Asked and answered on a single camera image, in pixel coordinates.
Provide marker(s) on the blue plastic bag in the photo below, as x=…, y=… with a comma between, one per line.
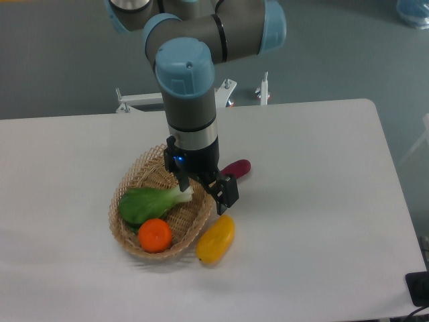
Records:
x=413, y=12

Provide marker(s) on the orange fruit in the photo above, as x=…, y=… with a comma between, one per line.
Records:
x=155, y=236

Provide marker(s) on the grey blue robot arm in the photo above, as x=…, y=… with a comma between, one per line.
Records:
x=183, y=46

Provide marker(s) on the black device at table edge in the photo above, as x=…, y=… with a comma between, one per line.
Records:
x=417, y=283

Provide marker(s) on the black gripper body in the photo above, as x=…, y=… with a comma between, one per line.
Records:
x=201, y=164

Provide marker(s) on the purple sweet potato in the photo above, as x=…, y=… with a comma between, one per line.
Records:
x=237, y=169

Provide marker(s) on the woven wicker basket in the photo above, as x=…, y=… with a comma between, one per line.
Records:
x=185, y=220

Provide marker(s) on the white metal robot stand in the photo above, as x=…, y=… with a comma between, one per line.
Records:
x=222, y=94

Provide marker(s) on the yellow mango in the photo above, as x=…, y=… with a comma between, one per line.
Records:
x=216, y=240

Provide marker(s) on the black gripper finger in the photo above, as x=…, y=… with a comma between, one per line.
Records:
x=180, y=174
x=221, y=187

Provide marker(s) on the green bok choy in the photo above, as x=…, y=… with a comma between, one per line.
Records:
x=137, y=205

